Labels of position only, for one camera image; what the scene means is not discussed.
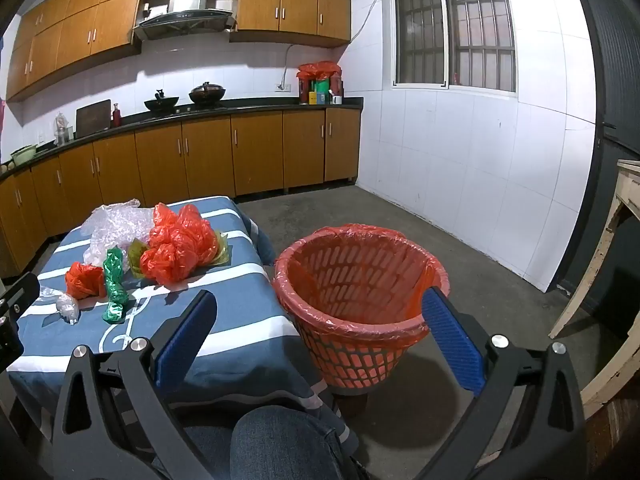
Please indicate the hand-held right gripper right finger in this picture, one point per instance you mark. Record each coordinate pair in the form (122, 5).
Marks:
(450, 340)

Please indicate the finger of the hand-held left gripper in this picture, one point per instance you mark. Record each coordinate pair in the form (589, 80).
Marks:
(22, 292)

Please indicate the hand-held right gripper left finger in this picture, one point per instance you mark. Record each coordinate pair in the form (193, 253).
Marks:
(185, 335)

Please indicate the small clear plastic bag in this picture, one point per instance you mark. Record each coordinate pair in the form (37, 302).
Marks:
(67, 307)

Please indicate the small red plastic bag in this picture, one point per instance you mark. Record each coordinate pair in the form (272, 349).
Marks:
(85, 280)

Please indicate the yellow plastic bag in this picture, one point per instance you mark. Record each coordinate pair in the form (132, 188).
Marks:
(222, 252)

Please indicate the red plastic basket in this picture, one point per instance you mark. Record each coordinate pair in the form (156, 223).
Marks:
(350, 355)

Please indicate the clear bubble wrap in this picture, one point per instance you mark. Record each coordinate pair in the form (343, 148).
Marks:
(110, 225)

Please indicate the blue striped tablecloth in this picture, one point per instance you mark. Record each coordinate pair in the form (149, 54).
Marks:
(240, 280)

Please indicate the large red plastic bag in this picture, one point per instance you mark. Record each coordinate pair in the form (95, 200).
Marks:
(175, 255)

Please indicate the green plastic bag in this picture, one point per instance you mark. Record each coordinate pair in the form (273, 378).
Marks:
(114, 285)

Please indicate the green basin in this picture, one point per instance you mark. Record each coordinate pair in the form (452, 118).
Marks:
(23, 156)

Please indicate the person's leg in jeans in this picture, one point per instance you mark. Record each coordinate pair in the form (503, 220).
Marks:
(280, 440)

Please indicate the glass jar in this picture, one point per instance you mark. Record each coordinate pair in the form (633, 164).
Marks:
(61, 130)

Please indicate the wooden lower cabinets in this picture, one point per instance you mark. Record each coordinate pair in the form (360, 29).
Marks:
(210, 155)

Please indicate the wooden cabinets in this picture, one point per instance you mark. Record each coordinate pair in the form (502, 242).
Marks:
(210, 155)
(75, 25)

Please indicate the dark cutting board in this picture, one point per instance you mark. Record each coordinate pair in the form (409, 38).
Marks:
(93, 119)

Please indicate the red bottle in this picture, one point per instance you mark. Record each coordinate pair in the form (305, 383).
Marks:
(117, 116)

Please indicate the worn white wooden table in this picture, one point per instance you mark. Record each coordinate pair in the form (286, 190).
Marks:
(620, 200)

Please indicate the black wok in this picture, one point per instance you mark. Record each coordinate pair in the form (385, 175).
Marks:
(161, 104)

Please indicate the black kitchen countertop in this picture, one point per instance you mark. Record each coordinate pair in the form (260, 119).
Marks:
(250, 107)

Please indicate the black pan with lid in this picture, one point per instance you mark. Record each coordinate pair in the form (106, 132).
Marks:
(206, 92)

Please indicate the white cup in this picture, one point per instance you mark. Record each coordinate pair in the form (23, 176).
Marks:
(335, 99)

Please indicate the wooden upper cabinets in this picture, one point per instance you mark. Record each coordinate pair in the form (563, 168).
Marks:
(75, 25)

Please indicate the red bag of groceries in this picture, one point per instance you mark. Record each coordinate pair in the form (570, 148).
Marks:
(320, 67)

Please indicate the barred window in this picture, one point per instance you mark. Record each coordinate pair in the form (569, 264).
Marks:
(452, 25)

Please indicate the steel range hood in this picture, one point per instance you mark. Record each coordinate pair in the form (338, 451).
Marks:
(185, 15)

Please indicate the dark door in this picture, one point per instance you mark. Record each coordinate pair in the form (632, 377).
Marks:
(615, 60)

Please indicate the wall socket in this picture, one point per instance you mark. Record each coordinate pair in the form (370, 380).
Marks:
(283, 87)

